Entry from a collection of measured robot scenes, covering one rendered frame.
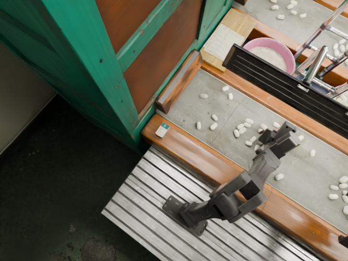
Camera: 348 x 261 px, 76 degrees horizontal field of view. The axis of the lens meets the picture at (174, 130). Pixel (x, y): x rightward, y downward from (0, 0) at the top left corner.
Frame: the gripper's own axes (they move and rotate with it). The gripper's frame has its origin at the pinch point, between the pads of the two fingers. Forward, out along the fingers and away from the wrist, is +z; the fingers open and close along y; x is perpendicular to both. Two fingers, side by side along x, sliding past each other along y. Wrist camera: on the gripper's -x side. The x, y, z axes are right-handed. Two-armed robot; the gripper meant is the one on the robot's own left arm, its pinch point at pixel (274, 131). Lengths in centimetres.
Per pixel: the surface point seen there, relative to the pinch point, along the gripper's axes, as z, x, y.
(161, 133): -23.6, 16.4, 39.7
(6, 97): -20, 60, 134
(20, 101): -11, 68, 134
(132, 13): -53, -29, 50
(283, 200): -18.7, 14.9, -15.9
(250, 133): -3.3, 5.1, 7.7
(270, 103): 7.3, -7.1, 7.6
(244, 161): -12.8, 13.2, 4.1
